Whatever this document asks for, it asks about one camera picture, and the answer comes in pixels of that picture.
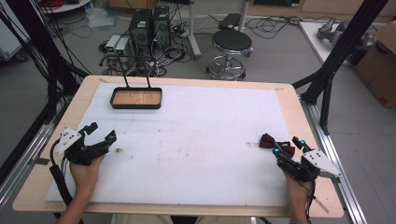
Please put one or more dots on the small white device box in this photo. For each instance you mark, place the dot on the small white device box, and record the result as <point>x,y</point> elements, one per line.
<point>112,43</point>
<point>122,46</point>

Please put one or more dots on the white platform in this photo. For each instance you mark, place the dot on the white platform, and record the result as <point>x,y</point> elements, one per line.
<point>314,40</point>

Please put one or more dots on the person's left hand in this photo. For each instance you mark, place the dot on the person's left hand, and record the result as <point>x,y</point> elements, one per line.
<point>84,177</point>

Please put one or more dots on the round white table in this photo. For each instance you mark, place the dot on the round white table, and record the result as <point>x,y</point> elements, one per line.
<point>65,5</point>

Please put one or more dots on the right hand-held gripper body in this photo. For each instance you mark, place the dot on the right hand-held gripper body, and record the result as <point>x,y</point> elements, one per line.
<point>317,161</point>

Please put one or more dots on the white table mat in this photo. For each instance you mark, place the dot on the white table mat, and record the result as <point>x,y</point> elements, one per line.
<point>193,146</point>

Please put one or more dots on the black metal frame stand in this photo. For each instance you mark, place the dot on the black metal frame stand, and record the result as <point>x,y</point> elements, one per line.
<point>342,46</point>
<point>40,53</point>

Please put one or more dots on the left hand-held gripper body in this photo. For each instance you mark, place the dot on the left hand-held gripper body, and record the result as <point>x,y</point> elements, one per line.
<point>72,146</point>

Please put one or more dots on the person's right hand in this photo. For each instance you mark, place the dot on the person's right hand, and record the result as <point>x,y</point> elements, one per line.
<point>298,196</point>

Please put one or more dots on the clear plastic bag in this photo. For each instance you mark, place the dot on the clear plastic bag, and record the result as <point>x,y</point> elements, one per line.
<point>99,17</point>

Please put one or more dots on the dark red bow tie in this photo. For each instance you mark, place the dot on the dark red bow tie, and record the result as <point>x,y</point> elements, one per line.
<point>267,141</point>

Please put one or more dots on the black tray with wooden bottom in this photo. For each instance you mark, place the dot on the black tray with wooden bottom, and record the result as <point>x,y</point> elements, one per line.
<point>137,98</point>

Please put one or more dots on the black computer tower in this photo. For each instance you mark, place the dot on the black computer tower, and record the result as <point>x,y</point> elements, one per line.
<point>162,26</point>
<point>140,29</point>

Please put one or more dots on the grey robot part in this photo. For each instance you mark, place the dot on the grey robot part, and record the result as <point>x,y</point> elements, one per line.
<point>331,31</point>

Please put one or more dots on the black round stool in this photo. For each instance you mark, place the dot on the black round stool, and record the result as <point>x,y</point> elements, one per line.
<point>232,42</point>

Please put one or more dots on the brown cardboard box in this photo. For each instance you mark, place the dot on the brown cardboard box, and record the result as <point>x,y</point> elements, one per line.
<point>378,68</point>

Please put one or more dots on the aluminium rail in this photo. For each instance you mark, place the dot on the aluminium rail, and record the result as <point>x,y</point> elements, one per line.
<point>28,155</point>
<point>333,155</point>

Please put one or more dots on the white metal table leg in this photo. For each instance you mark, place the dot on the white metal table leg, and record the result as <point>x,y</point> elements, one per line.
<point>243,14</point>
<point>193,31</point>

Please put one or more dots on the flat black device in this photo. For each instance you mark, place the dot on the flat black device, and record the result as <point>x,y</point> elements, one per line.
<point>229,21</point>

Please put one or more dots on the white cabinet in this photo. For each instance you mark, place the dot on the white cabinet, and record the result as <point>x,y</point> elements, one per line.
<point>11,40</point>

